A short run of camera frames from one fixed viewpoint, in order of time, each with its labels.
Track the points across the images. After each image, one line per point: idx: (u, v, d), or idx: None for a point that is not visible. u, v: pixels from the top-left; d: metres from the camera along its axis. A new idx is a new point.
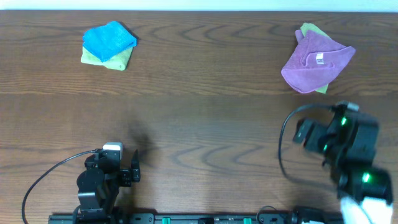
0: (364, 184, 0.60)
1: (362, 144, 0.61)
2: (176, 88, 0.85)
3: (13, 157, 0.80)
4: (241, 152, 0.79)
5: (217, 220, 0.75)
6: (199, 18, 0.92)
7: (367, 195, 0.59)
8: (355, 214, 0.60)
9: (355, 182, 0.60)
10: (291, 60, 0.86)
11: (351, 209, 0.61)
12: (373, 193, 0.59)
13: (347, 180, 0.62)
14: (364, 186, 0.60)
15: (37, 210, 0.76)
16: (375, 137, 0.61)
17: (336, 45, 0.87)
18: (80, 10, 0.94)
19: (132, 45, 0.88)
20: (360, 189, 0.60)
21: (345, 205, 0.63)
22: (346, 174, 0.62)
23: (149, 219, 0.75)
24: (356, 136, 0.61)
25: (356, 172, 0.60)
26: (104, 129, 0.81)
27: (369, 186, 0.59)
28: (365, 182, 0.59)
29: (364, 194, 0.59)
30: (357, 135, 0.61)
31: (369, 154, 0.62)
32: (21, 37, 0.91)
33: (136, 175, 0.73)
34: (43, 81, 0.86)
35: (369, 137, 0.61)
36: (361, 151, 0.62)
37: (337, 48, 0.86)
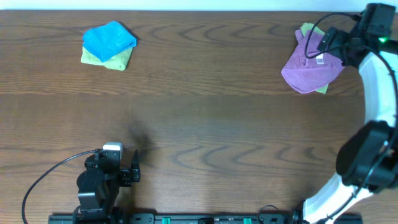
0: (382, 45, 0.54)
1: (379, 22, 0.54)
2: (176, 88, 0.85)
3: (13, 157, 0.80)
4: (241, 152, 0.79)
5: (217, 220, 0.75)
6: (199, 18, 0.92)
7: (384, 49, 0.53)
8: (373, 63, 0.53)
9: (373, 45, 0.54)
10: (291, 60, 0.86)
11: (372, 63, 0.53)
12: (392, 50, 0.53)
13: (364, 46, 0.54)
14: (378, 45, 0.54)
15: (37, 210, 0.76)
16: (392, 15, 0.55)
17: None
18: (80, 10, 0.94)
19: (132, 45, 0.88)
20: (376, 43, 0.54)
21: (366, 66, 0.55)
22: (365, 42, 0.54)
23: (150, 219, 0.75)
24: (374, 15, 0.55)
25: (372, 38, 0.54)
26: (105, 129, 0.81)
27: (385, 48, 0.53)
28: (384, 42, 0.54)
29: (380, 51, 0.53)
30: (375, 13, 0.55)
31: (385, 29, 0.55)
32: (21, 37, 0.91)
33: (136, 175, 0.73)
34: (43, 81, 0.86)
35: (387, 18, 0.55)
36: (380, 28, 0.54)
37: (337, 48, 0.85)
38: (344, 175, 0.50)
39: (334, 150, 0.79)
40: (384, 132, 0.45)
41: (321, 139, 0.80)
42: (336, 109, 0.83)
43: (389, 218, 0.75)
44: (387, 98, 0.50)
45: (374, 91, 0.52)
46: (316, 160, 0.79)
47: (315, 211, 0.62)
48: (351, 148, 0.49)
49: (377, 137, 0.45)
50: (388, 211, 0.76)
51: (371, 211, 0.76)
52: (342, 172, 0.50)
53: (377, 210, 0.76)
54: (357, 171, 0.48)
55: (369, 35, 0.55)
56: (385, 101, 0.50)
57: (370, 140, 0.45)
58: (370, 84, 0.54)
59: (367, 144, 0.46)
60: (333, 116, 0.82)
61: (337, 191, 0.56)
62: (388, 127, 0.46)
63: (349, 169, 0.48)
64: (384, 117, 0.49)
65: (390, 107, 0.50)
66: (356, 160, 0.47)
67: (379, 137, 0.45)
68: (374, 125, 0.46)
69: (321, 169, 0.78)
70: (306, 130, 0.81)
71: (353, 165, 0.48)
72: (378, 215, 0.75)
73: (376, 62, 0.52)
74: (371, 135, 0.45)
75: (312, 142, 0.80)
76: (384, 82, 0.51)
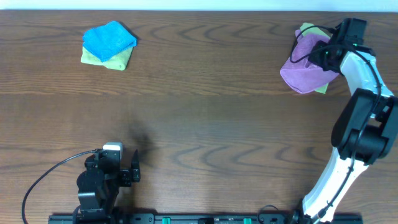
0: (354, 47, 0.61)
1: (352, 33, 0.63)
2: (177, 88, 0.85)
3: (13, 157, 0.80)
4: (241, 152, 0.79)
5: (217, 220, 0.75)
6: (199, 18, 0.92)
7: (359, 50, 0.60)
8: (348, 58, 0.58)
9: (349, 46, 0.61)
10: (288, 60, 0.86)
11: (349, 59, 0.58)
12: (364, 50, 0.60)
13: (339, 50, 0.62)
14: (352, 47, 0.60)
15: (37, 210, 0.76)
16: (364, 26, 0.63)
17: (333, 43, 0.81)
18: (80, 10, 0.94)
19: (132, 45, 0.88)
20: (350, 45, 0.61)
21: (345, 65, 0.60)
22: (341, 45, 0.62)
23: (149, 219, 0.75)
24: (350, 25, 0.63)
25: (347, 43, 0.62)
26: (105, 129, 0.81)
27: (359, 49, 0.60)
28: (356, 45, 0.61)
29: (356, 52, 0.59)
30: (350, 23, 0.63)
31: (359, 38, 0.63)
32: (20, 37, 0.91)
33: (136, 175, 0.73)
34: (43, 81, 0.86)
35: (359, 30, 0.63)
36: (354, 38, 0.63)
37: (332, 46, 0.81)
38: (339, 147, 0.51)
39: None
40: (372, 98, 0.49)
41: (321, 139, 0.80)
42: (337, 109, 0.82)
43: (389, 218, 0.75)
44: (367, 77, 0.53)
45: (356, 77, 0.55)
46: (316, 160, 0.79)
47: (314, 202, 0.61)
48: (342, 117, 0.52)
49: (365, 102, 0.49)
50: (388, 211, 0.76)
51: (371, 211, 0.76)
52: (337, 144, 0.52)
53: (377, 210, 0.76)
54: (350, 139, 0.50)
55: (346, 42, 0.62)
56: (367, 79, 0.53)
57: (358, 104, 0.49)
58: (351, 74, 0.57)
59: (356, 109, 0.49)
60: (333, 116, 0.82)
61: (333, 176, 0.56)
62: (374, 93, 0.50)
63: (342, 137, 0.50)
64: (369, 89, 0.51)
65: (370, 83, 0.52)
66: (347, 127, 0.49)
67: (365, 101, 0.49)
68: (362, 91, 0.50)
69: (321, 168, 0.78)
70: (306, 130, 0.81)
71: (346, 132, 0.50)
72: (378, 215, 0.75)
73: (353, 56, 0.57)
74: (359, 100, 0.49)
75: (312, 142, 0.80)
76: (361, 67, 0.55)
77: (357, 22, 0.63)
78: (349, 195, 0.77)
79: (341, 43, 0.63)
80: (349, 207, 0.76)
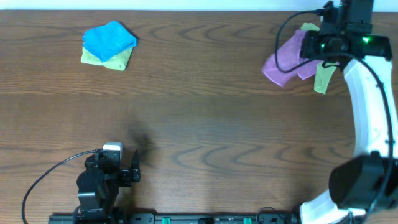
0: (364, 43, 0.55)
1: (357, 18, 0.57)
2: (176, 88, 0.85)
3: (13, 157, 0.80)
4: (241, 152, 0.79)
5: (217, 220, 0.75)
6: (199, 18, 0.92)
7: (369, 52, 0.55)
8: (360, 74, 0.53)
9: (356, 42, 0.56)
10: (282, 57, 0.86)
11: (357, 73, 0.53)
12: (377, 53, 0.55)
13: (346, 45, 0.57)
14: (362, 46, 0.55)
15: (37, 210, 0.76)
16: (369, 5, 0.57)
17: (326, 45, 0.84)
18: (80, 10, 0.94)
19: (132, 45, 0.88)
20: (359, 39, 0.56)
21: (352, 74, 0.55)
22: (346, 40, 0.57)
23: (149, 219, 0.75)
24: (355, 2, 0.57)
25: (353, 34, 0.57)
26: (105, 129, 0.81)
27: (369, 47, 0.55)
28: (366, 42, 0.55)
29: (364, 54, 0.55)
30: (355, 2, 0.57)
31: (366, 23, 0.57)
32: (20, 37, 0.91)
33: (136, 175, 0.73)
34: (43, 81, 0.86)
35: (362, 11, 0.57)
36: (359, 23, 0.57)
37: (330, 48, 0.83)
38: (338, 205, 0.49)
39: (334, 150, 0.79)
40: (379, 170, 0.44)
41: (321, 139, 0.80)
42: (337, 109, 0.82)
43: (390, 218, 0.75)
44: (378, 111, 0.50)
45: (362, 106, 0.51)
46: (316, 160, 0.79)
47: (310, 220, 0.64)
48: (345, 179, 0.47)
49: (371, 175, 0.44)
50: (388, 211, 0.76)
51: None
52: (337, 200, 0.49)
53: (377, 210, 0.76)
54: (351, 203, 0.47)
55: (350, 32, 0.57)
56: (375, 119, 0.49)
57: (365, 176, 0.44)
58: (358, 98, 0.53)
59: (360, 180, 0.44)
60: (334, 116, 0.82)
61: (329, 214, 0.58)
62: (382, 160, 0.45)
63: (343, 200, 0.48)
64: (377, 141, 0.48)
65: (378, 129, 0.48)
66: (350, 194, 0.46)
67: (372, 170, 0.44)
68: (370, 162, 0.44)
69: (321, 168, 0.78)
70: (306, 130, 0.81)
71: (347, 197, 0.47)
72: (378, 215, 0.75)
73: (362, 74, 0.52)
74: (366, 172, 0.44)
75: (311, 142, 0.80)
76: (372, 97, 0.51)
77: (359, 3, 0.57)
78: None
79: (346, 35, 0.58)
80: None
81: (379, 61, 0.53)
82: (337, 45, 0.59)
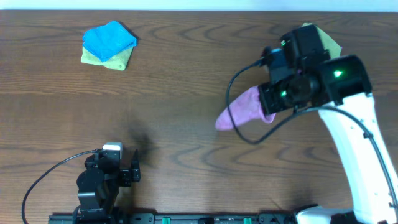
0: (336, 79, 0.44)
1: (310, 49, 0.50)
2: (176, 88, 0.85)
3: (13, 157, 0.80)
4: (240, 152, 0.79)
5: (217, 219, 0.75)
6: (199, 18, 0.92)
7: (344, 88, 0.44)
8: (342, 126, 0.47)
9: (328, 81, 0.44)
10: (242, 121, 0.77)
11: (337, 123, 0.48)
12: (352, 84, 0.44)
13: (315, 81, 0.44)
14: (334, 84, 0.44)
15: (37, 210, 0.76)
16: (315, 35, 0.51)
17: None
18: (80, 10, 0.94)
19: (132, 45, 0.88)
20: (331, 75, 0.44)
21: (332, 122, 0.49)
22: (316, 76, 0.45)
23: (149, 219, 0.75)
24: (298, 41, 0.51)
25: (322, 67, 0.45)
26: (105, 129, 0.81)
27: (342, 81, 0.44)
28: (338, 76, 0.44)
29: (339, 94, 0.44)
30: (299, 42, 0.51)
31: (321, 51, 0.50)
32: (20, 37, 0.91)
33: (136, 175, 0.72)
34: (43, 81, 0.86)
35: (309, 42, 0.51)
36: (313, 53, 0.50)
37: None
38: None
39: (334, 150, 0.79)
40: None
41: (321, 139, 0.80)
42: None
43: None
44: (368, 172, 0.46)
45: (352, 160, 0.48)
46: (315, 160, 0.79)
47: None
48: None
49: None
50: None
51: None
52: None
53: None
54: None
55: (306, 64, 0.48)
56: (372, 179, 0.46)
57: None
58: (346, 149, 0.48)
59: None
60: None
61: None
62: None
63: None
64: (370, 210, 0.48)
65: (379, 191, 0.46)
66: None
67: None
68: None
69: (321, 168, 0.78)
70: (307, 130, 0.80)
71: None
72: None
73: (341, 126, 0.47)
74: None
75: (312, 142, 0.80)
76: (363, 153, 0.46)
77: (303, 37, 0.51)
78: (349, 196, 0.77)
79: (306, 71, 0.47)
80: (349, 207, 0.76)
81: (359, 102, 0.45)
82: (301, 83, 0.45)
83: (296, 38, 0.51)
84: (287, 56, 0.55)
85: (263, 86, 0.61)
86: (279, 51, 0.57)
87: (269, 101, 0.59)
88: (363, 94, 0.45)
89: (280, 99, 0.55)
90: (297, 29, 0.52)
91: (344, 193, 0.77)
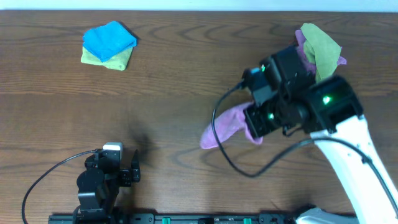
0: (327, 106, 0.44)
1: (293, 74, 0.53)
2: (176, 88, 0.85)
3: (13, 157, 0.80)
4: (241, 153, 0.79)
5: (217, 220, 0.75)
6: (199, 18, 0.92)
7: (334, 114, 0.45)
8: (340, 152, 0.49)
9: (316, 109, 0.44)
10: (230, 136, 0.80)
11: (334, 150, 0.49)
12: (342, 109, 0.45)
13: (304, 111, 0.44)
14: (325, 111, 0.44)
15: (37, 210, 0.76)
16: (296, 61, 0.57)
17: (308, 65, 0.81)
18: (80, 10, 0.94)
19: (132, 45, 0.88)
20: (319, 102, 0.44)
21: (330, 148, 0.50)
22: (305, 104, 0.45)
23: (149, 219, 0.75)
24: (279, 66, 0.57)
25: (309, 94, 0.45)
26: (105, 129, 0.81)
27: (333, 107, 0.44)
28: (328, 103, 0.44)
29: (330, 119, 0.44)
30: (280, 66, 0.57)
31: (305, 74, 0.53)
32: (20, 37, 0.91)
33: (136, 175, 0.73)
34: (43, 82, 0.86)
35: (290, 68, 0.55)
36: (296, 76, 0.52)
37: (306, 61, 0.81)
38: None
39: None
40: None
41: None
42: None
43: None
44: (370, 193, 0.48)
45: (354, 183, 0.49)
46: (316, 160, 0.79)
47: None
48: None
49: None
50: None
51: None
52: None
53: None
54: None
55: (293, 89, 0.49)
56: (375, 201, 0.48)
57: None
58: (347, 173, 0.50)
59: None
60: None
61: None
62: None
63: None
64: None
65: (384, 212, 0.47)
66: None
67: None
68: None
69: (321, 168, 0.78)
70: None
71: None
72: None
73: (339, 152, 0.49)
74: None
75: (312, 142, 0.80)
76: (363, 177, 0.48)
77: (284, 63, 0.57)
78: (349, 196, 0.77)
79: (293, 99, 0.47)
80: (349, 207, 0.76)
81: (354, 127, 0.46)
82: (293, 114, 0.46)
83: (278, 65, 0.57)
84: (273, 81, 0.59)
85: (250, 111, 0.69)
86: (260, 75, 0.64)
87: (256, 124, 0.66)
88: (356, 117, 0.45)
89: (267, 121, 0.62)
90: (276, 55, 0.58)
91: (344, 193, 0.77)
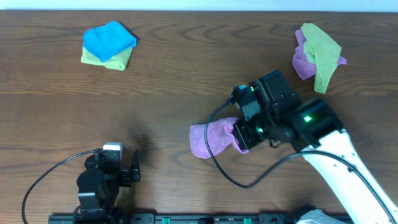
0: (308, 124, 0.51)
1: (279, 94, 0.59)
2: (176, 88, 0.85)
3: (13, 157, 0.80)
4: (241, 153, 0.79)
5: (217, 220, 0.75)
6: (199, 18, 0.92)
7: (319, 130, 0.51)
8: (326, 165, 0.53)
9: (300, 129, 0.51)
10: (222, 152, 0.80)
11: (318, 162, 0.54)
12: (325, 125, 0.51)
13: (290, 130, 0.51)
14: (307, 129, 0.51)
15: (37, 210, 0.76)
16: (280, 79, 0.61)
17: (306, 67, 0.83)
18: (80, 10, 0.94)
19: (132, 45, 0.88)
20: (301, 123, 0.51)
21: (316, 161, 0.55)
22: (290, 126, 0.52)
23: (149, 219, 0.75)
24: (267, 89, 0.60)
25: (293, 116, 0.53)
26: (105, 129, 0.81)
27: (314, 125, 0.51)
28: (308, 121, 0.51)
29: (314, 137, 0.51)
30: (269, 90, 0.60)
31: (290, 94, 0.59)
32: (20, 37, 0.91)
33: (136, 175, 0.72)
34: (43, 82, 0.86)
35: (275, 86, 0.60)
36: (283, 98, 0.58)
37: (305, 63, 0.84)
38: None
39: None
40: None
41: None
42: (336, 109, 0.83)
43: None
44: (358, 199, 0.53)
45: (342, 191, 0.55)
46: None
47: None
48: None
49: None
50: None
51: None
52: None
53: None
54: None
55: (280, 110, 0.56)
56: (365, 205, 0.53)
57: None
58: (334, 182, 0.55)
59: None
60: None
61: None
62: None
63: None
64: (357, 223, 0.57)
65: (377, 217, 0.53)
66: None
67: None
68: None
69: None
70: None
71: None
72: None
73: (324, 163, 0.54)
74: None
75: None
76: (350, 185, 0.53)
77: (268, 81, 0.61)
78: None
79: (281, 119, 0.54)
80: None
81: (337, 140, 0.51)
82: (280, 132, 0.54)
83: (265, 85, 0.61)
84: (260, 101, 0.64)
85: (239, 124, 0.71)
86: (246, 89, 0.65)
87: (245, 137, 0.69)
88: (337, 131, 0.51)
89: (255, 134, 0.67)
90: (264, 78, 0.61)
91: None
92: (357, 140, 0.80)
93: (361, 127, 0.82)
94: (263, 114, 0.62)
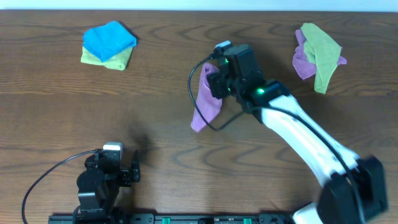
0: (261, 94, 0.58)
1: (247, 70, 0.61)
2: (176, 88, 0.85)
3: (13, 157, 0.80)
4: (241, 153, 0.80)
5: (217, 220, 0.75)
6: (199, 18, 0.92)
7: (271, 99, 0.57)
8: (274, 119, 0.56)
9: (257, 101, 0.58)
10: (216, 115, 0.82)
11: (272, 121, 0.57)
12: (277, 95, 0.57)
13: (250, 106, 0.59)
14: (260, 99, 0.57)
15: (37, 210, 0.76)
16: (252, 56, 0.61)
17: (306, 67, 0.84)
18: (80, 10, 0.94)
19: (132, 45, 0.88)
20: (259, 98, 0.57)
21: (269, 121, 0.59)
22: (249, 99, 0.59)
23: (149, 219, 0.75)
24: (239, 65, 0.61)
25: (252, 89, 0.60)
26: (105, 129, 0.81)
27: (267, 97, 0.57)
28: (262, 93, 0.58)
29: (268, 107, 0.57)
30: (238, 65, 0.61)
31: (256, 72, 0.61)
32: (20, 37, 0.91)
33: (136, 175, 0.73)
34: (43, 81, 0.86)
35: (245, 61, 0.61)
36: (251, 74, 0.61)
37: (305, 63, 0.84)
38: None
39: None
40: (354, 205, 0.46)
41: None
42: (337, 109, 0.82)
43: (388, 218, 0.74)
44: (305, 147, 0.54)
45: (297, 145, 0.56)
46: None
47: None
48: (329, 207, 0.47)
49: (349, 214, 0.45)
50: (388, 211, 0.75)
51: None
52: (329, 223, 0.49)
53: None
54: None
55: (245, 84, 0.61)
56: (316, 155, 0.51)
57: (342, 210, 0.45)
58: (289, 137, 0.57)
59: (341, 206, 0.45)
60: (333, 115, 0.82)
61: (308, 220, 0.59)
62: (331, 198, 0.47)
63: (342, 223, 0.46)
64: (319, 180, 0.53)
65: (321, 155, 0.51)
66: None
67: (344, 190, 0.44)
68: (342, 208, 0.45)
69: None
70: None
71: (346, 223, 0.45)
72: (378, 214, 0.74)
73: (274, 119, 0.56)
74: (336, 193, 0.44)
75: None
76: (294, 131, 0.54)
77: (240, 53, 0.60)
78: None
79: (243, 90, 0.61)
80: None
81: (283, 99, 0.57)
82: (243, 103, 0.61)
83: (237, 62, 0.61)
84: (230, 70, 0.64)
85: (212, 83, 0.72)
86: (224, 48, 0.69)
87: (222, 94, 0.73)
88: (290, 99, 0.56)
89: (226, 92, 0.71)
90: (237, 55, 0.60)
91: None
92: (357, 140, 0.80)
93: (361, 127, 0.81)
94: (232, 80, 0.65)
